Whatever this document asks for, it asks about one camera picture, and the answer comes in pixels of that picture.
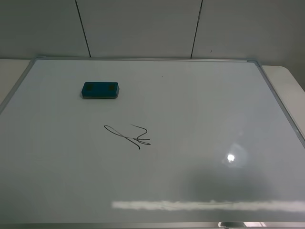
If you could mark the teal whiteboard eraser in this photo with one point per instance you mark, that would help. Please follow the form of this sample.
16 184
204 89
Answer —
100 90

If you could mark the black marker scribble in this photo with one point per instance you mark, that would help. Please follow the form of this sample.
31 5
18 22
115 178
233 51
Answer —
139 140

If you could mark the white whiteboard with aluminium frame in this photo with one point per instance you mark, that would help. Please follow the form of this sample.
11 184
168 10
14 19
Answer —
225 153

